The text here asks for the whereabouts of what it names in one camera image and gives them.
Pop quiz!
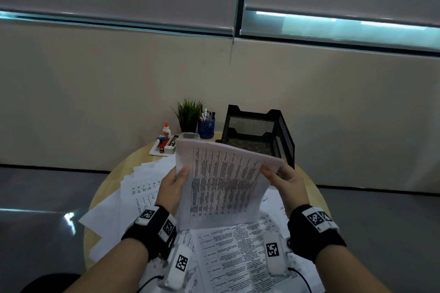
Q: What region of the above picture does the person's left hand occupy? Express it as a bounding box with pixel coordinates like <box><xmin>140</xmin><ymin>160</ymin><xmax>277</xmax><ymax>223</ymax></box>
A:
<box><xmin>154</xmin><ymin>166</ymin><xmax>190</xmax><ymax>216</ymax></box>

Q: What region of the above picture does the person's right hand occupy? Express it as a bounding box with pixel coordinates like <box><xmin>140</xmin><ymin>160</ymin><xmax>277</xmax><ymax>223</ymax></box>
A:
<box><xmin>260</xmin><ymin>163</ymin><xmax>311</xmax><ymax>218</ymax></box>

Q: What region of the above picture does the bundle of printed papers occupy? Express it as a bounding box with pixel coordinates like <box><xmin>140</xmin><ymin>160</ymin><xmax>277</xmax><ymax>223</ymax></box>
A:
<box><xmin>174</xmin><ymin>137</ymin><xmax>284</xmax><ymax>230</ymax></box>

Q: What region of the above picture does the black mesh paper tray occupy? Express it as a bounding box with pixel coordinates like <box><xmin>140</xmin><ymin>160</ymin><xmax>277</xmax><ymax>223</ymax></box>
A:
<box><xmin>215</xmin><ymin>104</ymin><xmax>296</xmax><ymax>170</ymax></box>

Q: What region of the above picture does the pile of printed papers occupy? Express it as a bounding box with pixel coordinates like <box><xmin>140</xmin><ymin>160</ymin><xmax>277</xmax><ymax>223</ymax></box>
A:
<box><xmin>79</xmin><ymin>158</ymin><xmax>325</xmax><ymax>293</ymax></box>

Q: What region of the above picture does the person's right forearm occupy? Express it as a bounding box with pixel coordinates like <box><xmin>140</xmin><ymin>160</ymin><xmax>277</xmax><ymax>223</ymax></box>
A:
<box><xmin>315</xmin><ymin>244</ymin><xmax>392</xmax><ymax>293</ymax></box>

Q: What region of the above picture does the person's left forearm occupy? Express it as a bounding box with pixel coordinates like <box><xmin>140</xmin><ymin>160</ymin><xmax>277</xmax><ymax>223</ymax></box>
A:
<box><xmin>63</xmin><ymin>238</ymin><xmax>150</xmax><ymax>293</ymax></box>

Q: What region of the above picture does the white tray with stapler items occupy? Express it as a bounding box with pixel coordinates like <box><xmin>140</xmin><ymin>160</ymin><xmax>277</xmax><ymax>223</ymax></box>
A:
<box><xmin>148</xmin><ymin>138</ymin><xmax>176</xmax><ymax>157</ymax></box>

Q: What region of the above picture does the black left wrist band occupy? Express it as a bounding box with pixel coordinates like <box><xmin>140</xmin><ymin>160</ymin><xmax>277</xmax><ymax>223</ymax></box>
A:
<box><xmin>121</xmin><ymin>204</ymin><xmax>178</xmax><ymax>262</ymax></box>

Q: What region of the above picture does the black wrist band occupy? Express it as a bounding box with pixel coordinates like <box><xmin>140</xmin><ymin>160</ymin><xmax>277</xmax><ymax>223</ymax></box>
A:
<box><xmin>287</xmin><ymin>204</ymin><xmax>347</xmax><ymax>263</ymax></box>
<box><xmin>121</xmin><ymin>204</ymin><xmax>178</xmax><ymax>262</ymax></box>

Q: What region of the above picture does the white box black label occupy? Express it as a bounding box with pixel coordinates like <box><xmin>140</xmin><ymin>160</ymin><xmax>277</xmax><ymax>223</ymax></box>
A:
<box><xmin>164</xmin><ymin>134</ymin><xmax>179</xmax><ymax>154</ymax></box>

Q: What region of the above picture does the black right wrist band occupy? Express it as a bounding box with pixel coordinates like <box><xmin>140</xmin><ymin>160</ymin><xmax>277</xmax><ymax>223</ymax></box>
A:
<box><xmin>287</xmin><ymin>204</ymin><xmax>347</xmax><ymax>263</ymax></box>

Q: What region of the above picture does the round wooden table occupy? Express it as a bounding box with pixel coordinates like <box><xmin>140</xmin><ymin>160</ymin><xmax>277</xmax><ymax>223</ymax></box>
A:
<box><xmin>83</xmin><ymin>131</ymin><xmax>332</xmax><ymax>269</ymax></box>

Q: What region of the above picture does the blue mesh pen holder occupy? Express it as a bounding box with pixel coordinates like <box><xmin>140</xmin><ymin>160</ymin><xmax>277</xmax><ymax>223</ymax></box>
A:
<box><xmin>198</xmin><ymin>119</ymin><xmax>215</xmax><ymax>140</ymax></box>

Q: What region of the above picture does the green potted plant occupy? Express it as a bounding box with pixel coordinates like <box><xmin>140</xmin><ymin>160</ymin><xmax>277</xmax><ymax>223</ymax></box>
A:
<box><xmin>171</xmin><ymin>98</ymin><xmax>204</xmax><ymax>134</ymax></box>

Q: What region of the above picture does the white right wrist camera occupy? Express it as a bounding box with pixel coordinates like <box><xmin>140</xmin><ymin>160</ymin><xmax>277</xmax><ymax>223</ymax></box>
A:
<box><xmin>263</xmin><ymin>232</ymin><xmax>290</xmax><ymax>277</ymax></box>

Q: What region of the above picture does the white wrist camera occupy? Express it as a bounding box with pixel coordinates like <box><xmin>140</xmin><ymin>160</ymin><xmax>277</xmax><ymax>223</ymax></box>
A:
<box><xmin>159</xmin><ymin>244</ymin><xmax>194</xmax><ymax>288</ymax></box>
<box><xmin>263</xmin><ymin>232</ymin><xmax>290</xmax><ymax>277</ymax></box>

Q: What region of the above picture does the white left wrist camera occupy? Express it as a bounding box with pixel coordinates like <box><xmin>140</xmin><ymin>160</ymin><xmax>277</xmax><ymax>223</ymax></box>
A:
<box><xmin>159</xmin><ymin>244</ymin><xmax>194</xmax><ymax>288</ymax></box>

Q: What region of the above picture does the black right camera cable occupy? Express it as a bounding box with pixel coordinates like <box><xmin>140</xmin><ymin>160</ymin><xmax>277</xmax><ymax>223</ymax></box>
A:
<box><xmin>287</xmin><ymin>266</ymin><xmax>314</xmax><ymax>293</ymax></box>

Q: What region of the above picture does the black camera cable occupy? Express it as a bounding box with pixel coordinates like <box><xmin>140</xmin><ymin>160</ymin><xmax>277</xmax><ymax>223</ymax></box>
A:
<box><xmin>136</xmin><ymin>274</ymin><xmax>165</xmax><ymax>293</ymax></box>
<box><xmin>287</xmin><ymin>266</ymin><xmax>314</xmax><ymax>293</ymax></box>

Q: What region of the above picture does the black left camera cable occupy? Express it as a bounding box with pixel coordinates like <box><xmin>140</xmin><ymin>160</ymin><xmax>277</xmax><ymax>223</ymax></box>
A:
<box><xmin>136</xmin><ymin>274</ymin><xmax>165</xmax><ymax>293</ymax></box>

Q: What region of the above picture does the blind pull chain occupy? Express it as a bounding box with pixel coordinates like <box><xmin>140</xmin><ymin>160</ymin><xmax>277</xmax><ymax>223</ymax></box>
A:
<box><xmin>228</xmin><ymin>0</ymin><xmax>245</xmax><ymax>67</ymax></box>

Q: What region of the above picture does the window with black frame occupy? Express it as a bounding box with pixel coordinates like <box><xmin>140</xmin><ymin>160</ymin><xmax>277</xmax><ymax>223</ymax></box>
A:
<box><xmin>0</xmin><ymin>0</ymin><xmax>440</xmax><ymax>55</ymax></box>

